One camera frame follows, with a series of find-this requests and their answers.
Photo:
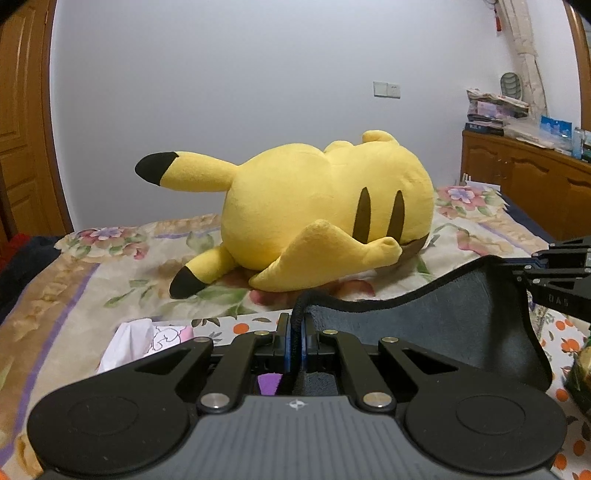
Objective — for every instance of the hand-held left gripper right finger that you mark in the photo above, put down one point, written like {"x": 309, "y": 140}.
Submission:
{"x": 304, "y": 353}

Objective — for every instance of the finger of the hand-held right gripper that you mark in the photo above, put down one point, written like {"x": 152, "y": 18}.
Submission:
{"x": 549, "y": 275}
{"x": 561, "y": 256}

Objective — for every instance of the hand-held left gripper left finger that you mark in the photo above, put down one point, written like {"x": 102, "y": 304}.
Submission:
{"x": 287, "y": 353}

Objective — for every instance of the dark grey towel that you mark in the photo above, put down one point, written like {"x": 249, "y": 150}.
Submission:
{"x": 443, "y": 318}

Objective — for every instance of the purple object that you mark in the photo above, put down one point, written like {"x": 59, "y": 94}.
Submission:
{"x": 269, "y": 385}

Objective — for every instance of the white orange-print cloth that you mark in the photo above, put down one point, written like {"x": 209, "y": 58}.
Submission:
{"x": 558, "y": 350}

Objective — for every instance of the green yellow packet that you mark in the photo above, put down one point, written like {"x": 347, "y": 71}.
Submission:
{"x": 581, "y": 374}

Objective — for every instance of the wooden cabinet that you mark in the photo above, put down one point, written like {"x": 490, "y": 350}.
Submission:
{"x": 521, "y": 180}

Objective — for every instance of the white papers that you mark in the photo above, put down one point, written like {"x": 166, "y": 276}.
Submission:
{"x": 480, "y": 183}

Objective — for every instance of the clear plastic bottles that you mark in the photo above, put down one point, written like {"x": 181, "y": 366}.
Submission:
{"x": 581, "y": 144}

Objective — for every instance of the blue picture box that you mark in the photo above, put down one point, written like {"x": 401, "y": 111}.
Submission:
{"x": 555, "y": 130}

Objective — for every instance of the yellow plush toy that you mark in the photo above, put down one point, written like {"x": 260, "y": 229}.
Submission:
{"x": 323, "y": 207}

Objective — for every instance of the white and pink garment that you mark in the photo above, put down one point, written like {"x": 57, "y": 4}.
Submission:
{"x": 134, "y": 344}

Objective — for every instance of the stack of books and papers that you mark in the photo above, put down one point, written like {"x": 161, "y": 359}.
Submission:
{"x": 494, "y": 110}

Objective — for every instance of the green ribbed fan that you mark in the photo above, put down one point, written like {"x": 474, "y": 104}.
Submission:
{"x": 512, "y": 85}

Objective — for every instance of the floral bed sheet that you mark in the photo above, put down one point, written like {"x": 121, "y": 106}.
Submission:
{"x": 92, "y": 286}

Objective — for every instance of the beige tied curtain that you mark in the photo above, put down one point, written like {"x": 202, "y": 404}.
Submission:
{"x": 526, "y": 50}

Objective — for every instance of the red hanging ornament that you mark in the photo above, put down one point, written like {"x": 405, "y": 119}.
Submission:
{"x": 497, "y": 16}

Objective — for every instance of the dark blue cloth pile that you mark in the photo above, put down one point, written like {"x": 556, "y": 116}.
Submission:
{"x": 23, "y": 272}

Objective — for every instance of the wooden door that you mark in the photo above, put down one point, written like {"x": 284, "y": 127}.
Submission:
{"x": 21, "y": 115}

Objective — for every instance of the wooden door frame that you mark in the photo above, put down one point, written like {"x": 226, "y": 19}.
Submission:
{"x": 579, "y": 50}

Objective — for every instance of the white wall switch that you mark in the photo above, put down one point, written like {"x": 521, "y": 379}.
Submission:
{"x": 386, "y": 89}

